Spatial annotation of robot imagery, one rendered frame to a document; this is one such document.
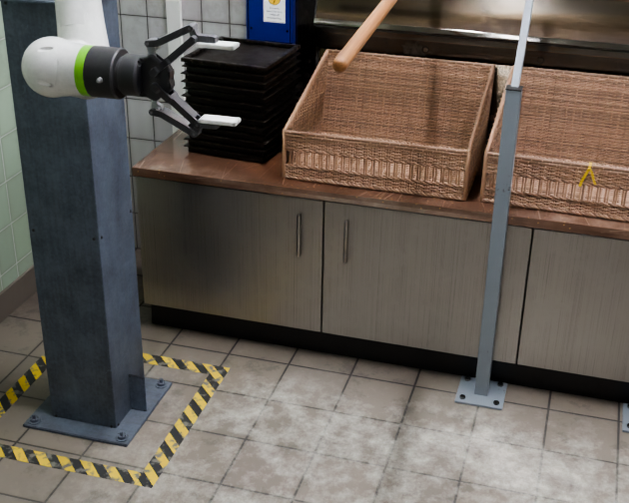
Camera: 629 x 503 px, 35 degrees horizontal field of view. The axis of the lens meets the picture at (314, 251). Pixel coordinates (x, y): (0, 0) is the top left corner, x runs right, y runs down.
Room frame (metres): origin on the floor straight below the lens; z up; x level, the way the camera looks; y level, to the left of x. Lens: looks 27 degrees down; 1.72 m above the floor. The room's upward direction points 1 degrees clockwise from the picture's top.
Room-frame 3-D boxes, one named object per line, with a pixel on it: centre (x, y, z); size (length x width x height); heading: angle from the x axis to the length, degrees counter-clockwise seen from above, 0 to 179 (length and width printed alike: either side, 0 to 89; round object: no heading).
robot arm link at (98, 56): (1.75, 0.37, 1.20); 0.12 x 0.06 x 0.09; 165
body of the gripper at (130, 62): (1.73, 0.30, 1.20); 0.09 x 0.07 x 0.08; 75
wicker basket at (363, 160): (2.91, -0.23, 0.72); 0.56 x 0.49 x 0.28; 74
